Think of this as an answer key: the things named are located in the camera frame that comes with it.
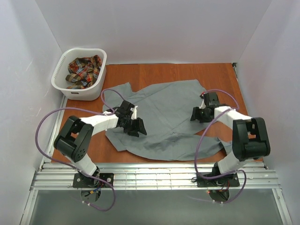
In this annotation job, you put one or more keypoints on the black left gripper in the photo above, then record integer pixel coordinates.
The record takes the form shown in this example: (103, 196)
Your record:
(132, 124)

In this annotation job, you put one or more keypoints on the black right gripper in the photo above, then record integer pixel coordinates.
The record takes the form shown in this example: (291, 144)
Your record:
(201, 113)

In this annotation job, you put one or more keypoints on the grey long sleeve shirt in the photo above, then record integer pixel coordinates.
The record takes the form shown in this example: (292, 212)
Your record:
(165, 109)

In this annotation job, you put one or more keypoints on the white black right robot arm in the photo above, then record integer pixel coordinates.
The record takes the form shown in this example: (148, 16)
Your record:
(249, 135)

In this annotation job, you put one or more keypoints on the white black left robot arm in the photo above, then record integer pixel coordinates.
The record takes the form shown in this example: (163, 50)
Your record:
(74, 138)

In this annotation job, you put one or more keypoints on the plaid long sleeve shirt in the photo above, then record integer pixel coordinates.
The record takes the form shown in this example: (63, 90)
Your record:
(83, 72)

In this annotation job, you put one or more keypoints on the white plastic laundry basket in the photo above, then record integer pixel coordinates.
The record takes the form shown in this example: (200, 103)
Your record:
(58, 78)

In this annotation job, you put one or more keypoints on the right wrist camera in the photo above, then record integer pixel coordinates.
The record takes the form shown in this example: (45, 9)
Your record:
(205, 99)

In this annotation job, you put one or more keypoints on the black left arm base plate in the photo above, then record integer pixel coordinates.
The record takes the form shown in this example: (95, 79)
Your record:
(81, 181)

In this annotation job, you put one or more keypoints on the aluminium rail frame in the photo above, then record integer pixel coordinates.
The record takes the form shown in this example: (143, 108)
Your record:
(150, 176)

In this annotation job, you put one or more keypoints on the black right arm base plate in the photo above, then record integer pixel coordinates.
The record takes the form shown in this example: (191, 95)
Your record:
(230, 180)

